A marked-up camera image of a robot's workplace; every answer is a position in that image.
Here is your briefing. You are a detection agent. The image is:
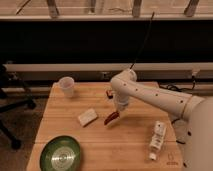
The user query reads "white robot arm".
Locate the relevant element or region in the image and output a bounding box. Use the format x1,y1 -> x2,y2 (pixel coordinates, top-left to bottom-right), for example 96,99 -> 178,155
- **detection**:
110,69 -> 213,171

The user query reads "white sponge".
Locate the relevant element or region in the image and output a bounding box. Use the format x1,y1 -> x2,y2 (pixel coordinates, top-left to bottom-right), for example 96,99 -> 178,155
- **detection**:
78,109 -> 98,127

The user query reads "black and red eraser block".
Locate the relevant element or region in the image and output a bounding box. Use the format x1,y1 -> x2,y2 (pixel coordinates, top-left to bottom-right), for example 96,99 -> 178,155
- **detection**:
106,89 -> 113,99

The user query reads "white tube bottle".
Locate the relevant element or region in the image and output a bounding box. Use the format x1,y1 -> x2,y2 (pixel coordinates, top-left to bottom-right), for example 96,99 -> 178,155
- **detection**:
149,121 -> 167,161

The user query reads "green round plate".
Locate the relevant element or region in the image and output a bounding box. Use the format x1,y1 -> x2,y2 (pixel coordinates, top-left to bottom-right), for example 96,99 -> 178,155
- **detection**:
39,135 -> 81,171

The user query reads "clear plastic measuring cup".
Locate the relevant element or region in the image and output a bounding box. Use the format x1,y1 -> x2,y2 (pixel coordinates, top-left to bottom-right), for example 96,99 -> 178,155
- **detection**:
58,77 -> 75,98

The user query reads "black office chair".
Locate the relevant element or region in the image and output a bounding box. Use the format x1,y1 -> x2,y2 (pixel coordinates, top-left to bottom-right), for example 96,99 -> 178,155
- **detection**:
0,64 -> 36,150

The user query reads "white baseboard rail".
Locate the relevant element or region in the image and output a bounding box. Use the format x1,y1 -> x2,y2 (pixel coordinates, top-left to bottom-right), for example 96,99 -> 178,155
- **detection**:
5,62 -> 213,80

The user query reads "black cable on wall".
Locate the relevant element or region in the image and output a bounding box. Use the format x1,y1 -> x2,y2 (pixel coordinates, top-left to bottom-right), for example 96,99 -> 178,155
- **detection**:
129,11 -> 156,71

